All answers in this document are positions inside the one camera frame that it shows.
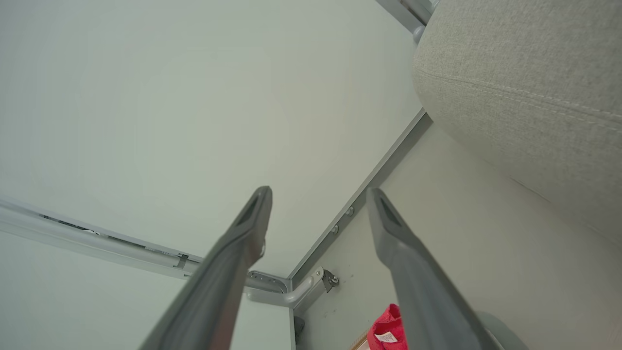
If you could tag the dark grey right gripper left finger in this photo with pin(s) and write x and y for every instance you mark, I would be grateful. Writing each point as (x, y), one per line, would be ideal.
(221, 282)

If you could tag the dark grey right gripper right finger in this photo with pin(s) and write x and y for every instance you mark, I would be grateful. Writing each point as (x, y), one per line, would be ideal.
(423, 291)

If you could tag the red and white garment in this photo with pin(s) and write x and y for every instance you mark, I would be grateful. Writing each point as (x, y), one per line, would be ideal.
(384, 323)

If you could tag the grey partition base strip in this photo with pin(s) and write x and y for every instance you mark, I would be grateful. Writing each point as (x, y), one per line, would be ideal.
(369, 182)

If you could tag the grey partition joint rail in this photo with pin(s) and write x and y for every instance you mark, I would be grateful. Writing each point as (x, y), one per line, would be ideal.
(97, 240)

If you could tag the grey partition post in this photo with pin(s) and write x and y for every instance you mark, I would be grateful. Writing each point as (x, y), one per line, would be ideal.
(408, 12)

